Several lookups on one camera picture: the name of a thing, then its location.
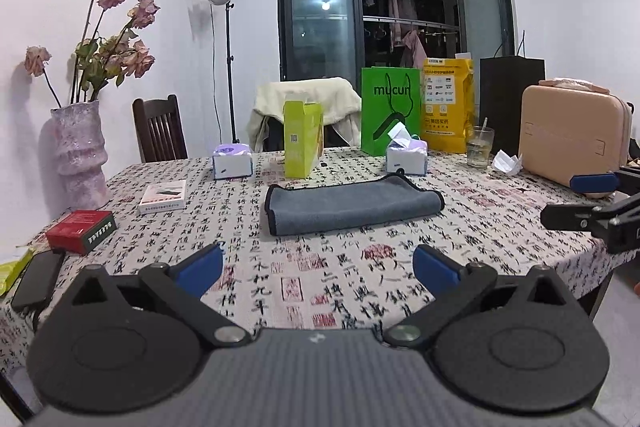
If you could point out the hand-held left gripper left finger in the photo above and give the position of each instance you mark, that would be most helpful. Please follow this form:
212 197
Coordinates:
201 268

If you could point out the yellow paper bag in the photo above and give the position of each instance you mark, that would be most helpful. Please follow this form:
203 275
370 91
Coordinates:
447 107

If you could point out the dark chair under jacket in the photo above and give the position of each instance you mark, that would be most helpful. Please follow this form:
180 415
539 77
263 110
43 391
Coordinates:
275 134

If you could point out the pink patterned box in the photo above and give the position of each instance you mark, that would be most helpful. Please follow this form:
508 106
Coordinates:
575 84

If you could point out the black cabinet box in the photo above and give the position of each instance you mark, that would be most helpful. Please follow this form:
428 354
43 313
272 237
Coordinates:
510 102

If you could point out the yellow-green carton box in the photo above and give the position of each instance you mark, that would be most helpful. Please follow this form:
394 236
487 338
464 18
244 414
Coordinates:
300 139

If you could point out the pink textured vase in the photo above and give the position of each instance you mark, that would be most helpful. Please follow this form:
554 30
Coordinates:
80 157

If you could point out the cream jacket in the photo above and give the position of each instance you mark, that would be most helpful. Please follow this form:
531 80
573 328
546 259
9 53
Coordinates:
305 89

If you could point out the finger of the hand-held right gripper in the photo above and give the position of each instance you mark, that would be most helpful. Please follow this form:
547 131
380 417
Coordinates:
594 183
567 216

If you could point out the flat white box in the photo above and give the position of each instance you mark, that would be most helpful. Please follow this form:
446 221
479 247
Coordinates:
162 197

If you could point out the drinking straw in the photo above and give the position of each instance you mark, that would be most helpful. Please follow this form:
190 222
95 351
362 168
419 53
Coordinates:
483 126

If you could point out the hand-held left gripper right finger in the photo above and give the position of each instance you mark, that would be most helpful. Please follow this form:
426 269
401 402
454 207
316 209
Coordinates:
434 268

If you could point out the yellow-green packet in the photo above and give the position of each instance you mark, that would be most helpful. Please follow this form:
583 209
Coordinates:
12 269

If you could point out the glass cup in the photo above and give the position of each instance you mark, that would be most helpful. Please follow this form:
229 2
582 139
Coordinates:
479 152

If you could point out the pink hard case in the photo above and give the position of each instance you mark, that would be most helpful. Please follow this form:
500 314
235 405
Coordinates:
570 132

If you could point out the grey towel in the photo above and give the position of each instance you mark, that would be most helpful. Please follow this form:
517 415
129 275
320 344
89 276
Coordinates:
350 208

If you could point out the white tissue box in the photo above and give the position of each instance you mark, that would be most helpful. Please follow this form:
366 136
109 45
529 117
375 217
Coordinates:
232 163
407 156

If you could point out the green paper bag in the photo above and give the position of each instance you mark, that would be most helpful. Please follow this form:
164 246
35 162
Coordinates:
387 107

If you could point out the crumpled white paper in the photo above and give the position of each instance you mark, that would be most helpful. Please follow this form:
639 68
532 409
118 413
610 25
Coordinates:
506 162

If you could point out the hanging pink garment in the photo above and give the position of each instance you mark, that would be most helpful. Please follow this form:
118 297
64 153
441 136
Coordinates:
412 47

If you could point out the dark wooden chair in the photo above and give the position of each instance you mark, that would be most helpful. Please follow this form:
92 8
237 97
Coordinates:
159 132

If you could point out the red and black box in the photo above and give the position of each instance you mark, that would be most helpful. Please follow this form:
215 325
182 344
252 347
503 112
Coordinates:
80 232

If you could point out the black phone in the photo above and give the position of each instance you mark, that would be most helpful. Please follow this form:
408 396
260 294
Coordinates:
37 279

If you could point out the black framed glass door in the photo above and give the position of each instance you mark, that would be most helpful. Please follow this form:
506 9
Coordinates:
320 7

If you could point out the dried pink roses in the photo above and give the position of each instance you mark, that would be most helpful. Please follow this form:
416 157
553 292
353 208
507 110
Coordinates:
117 52

